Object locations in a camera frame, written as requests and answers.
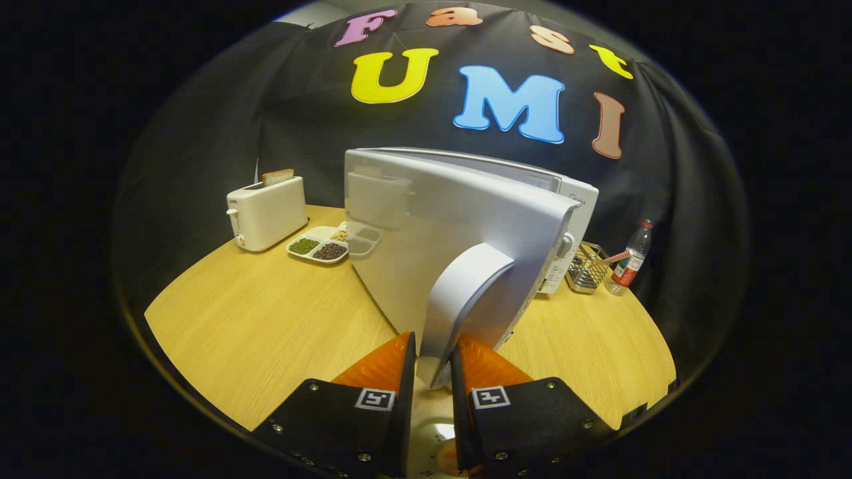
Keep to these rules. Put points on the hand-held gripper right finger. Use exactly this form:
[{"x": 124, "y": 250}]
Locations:
[{"x": 459, "y": 412}]

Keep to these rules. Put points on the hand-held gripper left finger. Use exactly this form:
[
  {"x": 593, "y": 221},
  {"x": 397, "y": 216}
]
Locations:
[{"x": 405, "y": 399}]

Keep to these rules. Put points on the golden bread bun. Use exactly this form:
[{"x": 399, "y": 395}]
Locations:
[{"x": 449, "y": 460}]

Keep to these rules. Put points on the white microwave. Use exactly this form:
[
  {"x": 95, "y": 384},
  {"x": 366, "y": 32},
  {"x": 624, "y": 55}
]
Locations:
[{"x": 432, "y": 219}]

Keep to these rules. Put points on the pale green plate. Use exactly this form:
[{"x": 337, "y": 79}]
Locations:
[{"x": 429, "y": 426}]

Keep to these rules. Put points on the white divided tray of beans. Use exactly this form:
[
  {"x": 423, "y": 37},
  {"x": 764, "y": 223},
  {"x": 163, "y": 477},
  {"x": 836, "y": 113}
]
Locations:
[{"x": 313, "y": 247}]

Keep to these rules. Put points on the red striped straw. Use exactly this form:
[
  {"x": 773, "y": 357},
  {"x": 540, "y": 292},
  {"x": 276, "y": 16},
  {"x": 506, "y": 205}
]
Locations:
[{"x": 618, "y": 257}]

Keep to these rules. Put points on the clear plastic bottle red label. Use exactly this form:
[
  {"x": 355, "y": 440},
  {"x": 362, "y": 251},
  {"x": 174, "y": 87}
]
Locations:
[{"x": 629, "y": 263}]

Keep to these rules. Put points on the cream toaster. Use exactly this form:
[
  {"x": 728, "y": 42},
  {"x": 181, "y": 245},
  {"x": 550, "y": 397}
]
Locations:
[{"x": 266, "y": 216}]

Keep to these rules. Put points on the toast slice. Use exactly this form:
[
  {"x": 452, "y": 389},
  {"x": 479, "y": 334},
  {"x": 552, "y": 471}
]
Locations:
[{"x": 278, "y": 176}]

